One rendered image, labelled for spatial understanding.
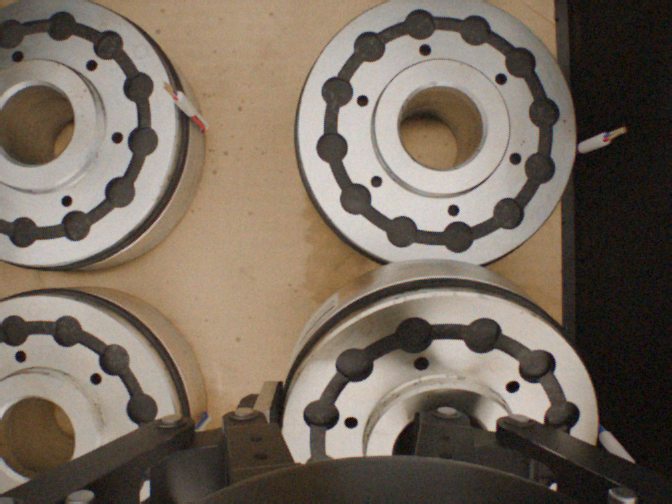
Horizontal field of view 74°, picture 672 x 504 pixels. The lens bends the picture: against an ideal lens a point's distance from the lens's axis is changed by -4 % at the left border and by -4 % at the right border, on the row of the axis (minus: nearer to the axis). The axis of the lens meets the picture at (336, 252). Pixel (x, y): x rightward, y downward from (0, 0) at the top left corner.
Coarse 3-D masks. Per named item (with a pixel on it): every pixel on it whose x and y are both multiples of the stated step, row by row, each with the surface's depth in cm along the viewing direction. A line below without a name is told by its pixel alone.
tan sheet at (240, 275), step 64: (0, 0) 20; (128, 0) 20; (192, 0) 20; (256, 0) 20; (320, 0) 20; (384, 0) 20; (512, 0) 20; (192, 64) 19; (256, 64) 19; (64, 128) 19; (256, 128) 19; (448, 128) 19; (256, 192) 19; (192, 256) 19; (256, 256) 19; (320, 256) 19; (512, 256) 19; (192, 320) 19; (256, 320) 19; (256, 384) 19
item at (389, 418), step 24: (408, 384) 14; (432, 384) 13; (456, 384) 13; (480, 384) 14; (384, 408) 13; (408, 408) 13; (432, 408) 13; (456, 408) 13; (480, 408) 13; (504, 408) 13; (384, 432) 14
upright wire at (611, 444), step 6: (600, 426) 15; (600, 432) 15; (606, 432) 14; (600, 438) 14; (606, 438) 14; (612, 438) 14; (606, 444) 14; (612, 444) 14; (618, 444) 14; (612, 450) 14; (618, 450) 14; (624, 450) 13; (624, 456) 13
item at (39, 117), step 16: (32, 96) 17; (48, 96) 17; (64, 96) 17; (16, 112) 17; (32, 112) 17; (48, 112) 18; (64, 112) 18; (16, 128) 17; (32, 128) 18; (48, 128) 19; (16, 144) 17; (32, 144) 18; (48, 144) 19; (32, 160) 17; (48, 160) 19
